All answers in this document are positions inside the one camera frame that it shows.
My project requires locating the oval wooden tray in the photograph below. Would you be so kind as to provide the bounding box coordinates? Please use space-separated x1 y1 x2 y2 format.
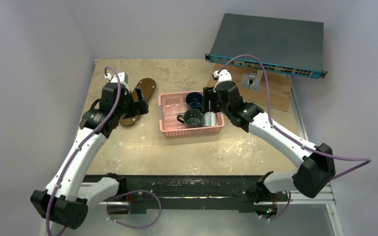
119 78 157 126

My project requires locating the pink plastic basket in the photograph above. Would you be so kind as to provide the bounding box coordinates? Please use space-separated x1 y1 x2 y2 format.
158 91 225 138

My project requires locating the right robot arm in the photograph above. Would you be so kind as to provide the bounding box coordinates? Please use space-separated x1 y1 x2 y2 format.
202 81 336 202

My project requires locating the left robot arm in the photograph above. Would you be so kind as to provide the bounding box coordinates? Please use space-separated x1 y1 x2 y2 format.
30 80 157 236

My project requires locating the dark blue mug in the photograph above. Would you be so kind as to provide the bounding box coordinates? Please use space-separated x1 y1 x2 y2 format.
185 92 203 111

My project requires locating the wooden base board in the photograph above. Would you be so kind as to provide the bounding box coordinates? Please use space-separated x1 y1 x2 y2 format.
225 65 292 112

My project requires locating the dark green mug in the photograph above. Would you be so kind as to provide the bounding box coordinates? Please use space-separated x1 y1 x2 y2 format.
176 109 204 128

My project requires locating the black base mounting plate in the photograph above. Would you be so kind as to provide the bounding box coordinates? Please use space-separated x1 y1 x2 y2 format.
108 175 288 214

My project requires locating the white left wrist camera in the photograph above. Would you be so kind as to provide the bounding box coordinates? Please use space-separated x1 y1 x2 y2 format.
105 72 128 87

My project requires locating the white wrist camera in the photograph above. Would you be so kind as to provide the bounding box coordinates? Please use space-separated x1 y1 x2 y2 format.
213 69 232 83
105 72 128 87

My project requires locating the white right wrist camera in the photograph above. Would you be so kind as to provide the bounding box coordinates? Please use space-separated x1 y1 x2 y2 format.
213 69 232 83

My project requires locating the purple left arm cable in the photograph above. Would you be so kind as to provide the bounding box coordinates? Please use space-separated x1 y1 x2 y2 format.
45 66 122 236

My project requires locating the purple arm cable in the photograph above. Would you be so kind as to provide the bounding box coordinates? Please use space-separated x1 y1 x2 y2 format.
45 66 122 236
217 54 372 222

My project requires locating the metal stand bracket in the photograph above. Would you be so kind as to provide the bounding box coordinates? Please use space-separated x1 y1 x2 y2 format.
240 70 263 91

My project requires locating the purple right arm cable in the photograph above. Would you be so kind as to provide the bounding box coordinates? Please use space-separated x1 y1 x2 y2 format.
217 54 372 222

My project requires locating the blue network switch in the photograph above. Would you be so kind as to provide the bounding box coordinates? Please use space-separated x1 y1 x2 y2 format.
205 13 327 79

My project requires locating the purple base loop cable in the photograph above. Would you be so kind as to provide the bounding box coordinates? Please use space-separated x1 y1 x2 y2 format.
106 190 162 230

